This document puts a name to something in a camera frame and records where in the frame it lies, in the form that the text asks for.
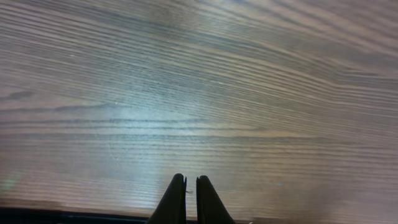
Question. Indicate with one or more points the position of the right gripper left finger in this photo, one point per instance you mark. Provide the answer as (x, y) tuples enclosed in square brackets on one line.
[(172, 207)]

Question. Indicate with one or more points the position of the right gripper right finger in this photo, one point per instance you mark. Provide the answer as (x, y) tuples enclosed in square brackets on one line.
[(210, 209)]

